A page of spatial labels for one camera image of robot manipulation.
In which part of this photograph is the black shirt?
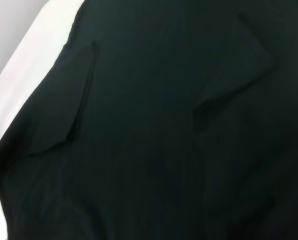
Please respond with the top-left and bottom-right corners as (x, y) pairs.
(0, 0), (298, 240)

